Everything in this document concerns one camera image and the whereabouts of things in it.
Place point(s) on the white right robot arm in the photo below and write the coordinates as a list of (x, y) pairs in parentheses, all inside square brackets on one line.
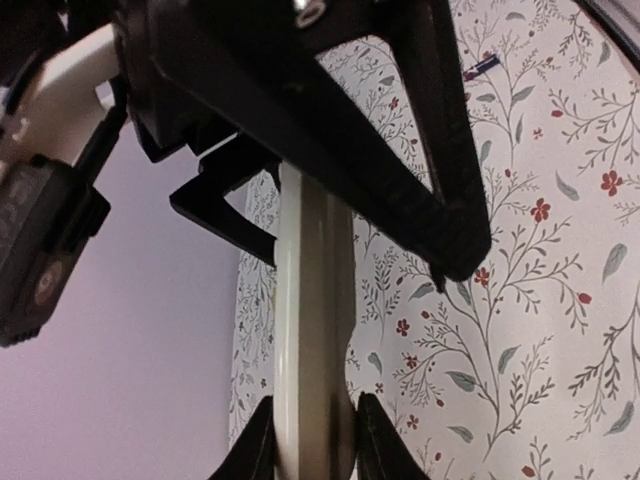
[(188, 73)]

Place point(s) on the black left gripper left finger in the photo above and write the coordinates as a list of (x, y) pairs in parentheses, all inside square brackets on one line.
[(252, 457)]

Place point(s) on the black AAA battery far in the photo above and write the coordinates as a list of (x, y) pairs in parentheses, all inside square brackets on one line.
[(481, 67)]

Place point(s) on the white remote control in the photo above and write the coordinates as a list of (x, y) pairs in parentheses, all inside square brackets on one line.
[(315, 310)]

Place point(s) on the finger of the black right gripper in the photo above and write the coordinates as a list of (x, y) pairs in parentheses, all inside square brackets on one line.
[(255, 64)]

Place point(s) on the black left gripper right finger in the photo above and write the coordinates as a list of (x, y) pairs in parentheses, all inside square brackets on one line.
[(381, 453)]

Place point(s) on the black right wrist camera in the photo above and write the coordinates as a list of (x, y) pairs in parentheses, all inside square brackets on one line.
[(49, 211)]

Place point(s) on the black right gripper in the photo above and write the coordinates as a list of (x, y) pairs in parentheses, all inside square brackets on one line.
[(74, 69)]

